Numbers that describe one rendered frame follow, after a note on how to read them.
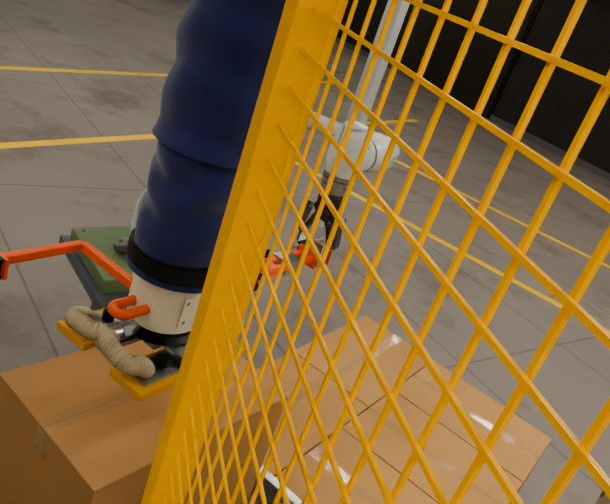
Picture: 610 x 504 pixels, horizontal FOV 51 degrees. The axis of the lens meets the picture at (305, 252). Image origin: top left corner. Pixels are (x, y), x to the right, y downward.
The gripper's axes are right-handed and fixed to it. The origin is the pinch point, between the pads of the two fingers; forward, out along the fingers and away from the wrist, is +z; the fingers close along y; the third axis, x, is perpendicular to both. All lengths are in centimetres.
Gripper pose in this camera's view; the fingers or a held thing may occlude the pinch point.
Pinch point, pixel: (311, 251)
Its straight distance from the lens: 193.6
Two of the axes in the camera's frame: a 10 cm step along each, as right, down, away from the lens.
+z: -3.1, 8.6, 4.1
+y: 7.5, 4.8, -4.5
